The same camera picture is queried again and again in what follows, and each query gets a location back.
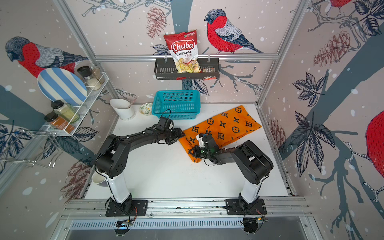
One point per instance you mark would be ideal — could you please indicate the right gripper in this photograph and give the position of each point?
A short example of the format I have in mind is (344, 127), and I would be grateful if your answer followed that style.
(195, 148)

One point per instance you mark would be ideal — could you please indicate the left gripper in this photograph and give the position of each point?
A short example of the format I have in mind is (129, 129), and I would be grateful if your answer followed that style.
(177, 135)

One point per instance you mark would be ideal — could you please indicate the orange patterned pillowcase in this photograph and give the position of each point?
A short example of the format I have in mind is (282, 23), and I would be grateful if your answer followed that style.
(226, 128)

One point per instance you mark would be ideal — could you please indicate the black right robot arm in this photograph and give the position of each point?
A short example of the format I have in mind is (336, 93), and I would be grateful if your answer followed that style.
(253, 163)

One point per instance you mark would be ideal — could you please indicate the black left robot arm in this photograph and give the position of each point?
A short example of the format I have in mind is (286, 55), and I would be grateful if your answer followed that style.
(114, 154)

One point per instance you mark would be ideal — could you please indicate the teal plastic basket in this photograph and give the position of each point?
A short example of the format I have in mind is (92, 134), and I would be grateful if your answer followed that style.
(177, 105)

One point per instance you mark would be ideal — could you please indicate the small patterned bowl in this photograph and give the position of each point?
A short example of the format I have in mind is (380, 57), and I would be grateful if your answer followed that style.
(146, 109)

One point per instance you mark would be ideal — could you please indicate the white ceramic utensil cup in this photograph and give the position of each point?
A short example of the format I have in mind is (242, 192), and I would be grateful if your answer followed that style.
(123, 108)

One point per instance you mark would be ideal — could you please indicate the white mug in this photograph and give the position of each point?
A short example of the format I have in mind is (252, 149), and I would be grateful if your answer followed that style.
(99, 179)

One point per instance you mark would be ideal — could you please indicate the red Chuba chips bag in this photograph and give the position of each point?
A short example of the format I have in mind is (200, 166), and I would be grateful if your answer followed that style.
(183, 48)

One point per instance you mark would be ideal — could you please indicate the black lid spice jar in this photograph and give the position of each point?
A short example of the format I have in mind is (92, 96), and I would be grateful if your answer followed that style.
(92, 82)

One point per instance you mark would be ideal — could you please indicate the small glass spice jar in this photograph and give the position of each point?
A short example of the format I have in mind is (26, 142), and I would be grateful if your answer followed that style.
(97, 73)

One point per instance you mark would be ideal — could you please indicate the green spice jar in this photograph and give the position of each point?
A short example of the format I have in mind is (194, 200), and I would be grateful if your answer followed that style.
(65, 110)

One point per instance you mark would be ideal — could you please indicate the orange spice jar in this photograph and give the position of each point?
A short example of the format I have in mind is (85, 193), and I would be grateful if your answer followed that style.
(59, 122)

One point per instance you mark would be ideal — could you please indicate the metal hook rack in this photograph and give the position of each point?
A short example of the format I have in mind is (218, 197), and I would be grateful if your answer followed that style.
(30, 148)

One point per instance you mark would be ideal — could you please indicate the blue white striped plate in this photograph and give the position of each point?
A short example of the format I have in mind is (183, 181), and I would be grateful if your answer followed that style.
(61, 85)

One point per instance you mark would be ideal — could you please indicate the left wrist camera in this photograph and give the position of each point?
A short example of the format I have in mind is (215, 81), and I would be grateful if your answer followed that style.
(164, 124)

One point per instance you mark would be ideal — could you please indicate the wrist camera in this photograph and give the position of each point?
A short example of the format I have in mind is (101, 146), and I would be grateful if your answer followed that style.
(200, 140)
(164, 124)

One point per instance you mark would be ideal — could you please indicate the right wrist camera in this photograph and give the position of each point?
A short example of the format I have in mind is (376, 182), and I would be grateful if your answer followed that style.
(200, 140)

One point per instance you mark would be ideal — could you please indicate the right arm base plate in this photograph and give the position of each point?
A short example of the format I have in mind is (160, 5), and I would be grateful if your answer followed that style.
(237, 207)

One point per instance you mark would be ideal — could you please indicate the black hanging wire basket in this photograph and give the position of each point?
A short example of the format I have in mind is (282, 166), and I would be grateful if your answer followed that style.
(202, 69)

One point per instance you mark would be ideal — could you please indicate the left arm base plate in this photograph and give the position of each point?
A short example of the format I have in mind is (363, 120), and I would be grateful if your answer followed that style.
(131, 208)

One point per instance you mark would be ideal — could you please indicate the white wire wall shelf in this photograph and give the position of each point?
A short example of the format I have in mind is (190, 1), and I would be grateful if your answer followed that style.
(82, 110)

